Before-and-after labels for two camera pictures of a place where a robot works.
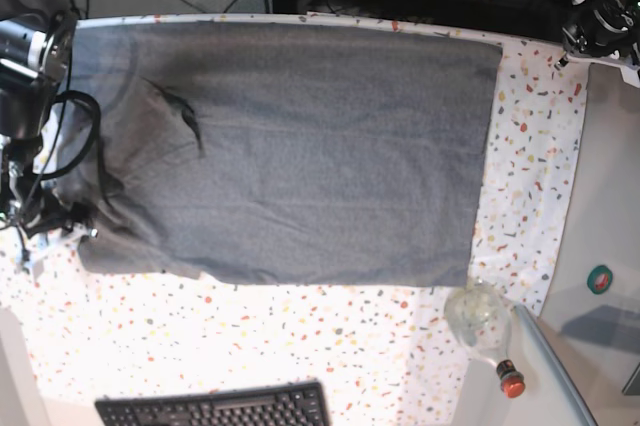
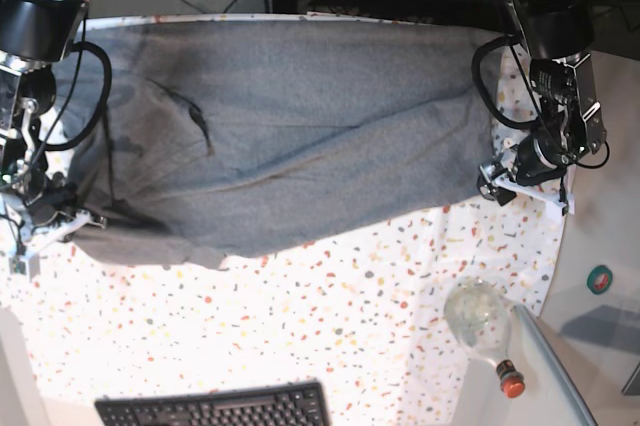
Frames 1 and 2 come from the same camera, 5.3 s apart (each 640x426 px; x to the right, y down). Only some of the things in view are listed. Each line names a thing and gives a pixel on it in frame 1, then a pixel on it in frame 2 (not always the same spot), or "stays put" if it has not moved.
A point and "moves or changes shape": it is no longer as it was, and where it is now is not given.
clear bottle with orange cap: [478, 315] stays put
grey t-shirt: [279, 153] moves or changes shape
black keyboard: [288, 404] stays put
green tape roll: [599, 279] stays put
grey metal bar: [577, 399] stays put
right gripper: [603, 31] to [538, 161]
